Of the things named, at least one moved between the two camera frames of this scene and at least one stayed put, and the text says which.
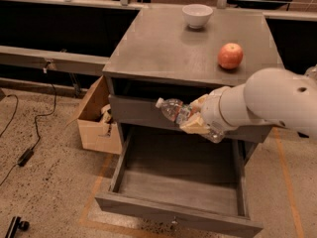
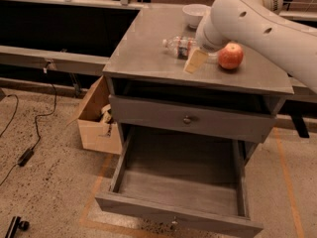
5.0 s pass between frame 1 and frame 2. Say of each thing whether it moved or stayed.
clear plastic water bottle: moved
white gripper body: moved
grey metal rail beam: stayed
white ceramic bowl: stayed
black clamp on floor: stayed
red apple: stayed
